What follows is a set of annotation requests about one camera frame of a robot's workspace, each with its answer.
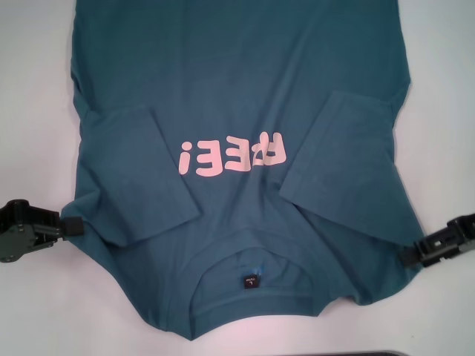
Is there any teal t-shirt with pink print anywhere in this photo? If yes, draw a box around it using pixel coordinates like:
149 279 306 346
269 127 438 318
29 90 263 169
59 0 428 332

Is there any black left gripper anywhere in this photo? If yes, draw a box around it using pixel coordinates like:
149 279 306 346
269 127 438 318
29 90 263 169
0 199 85 264

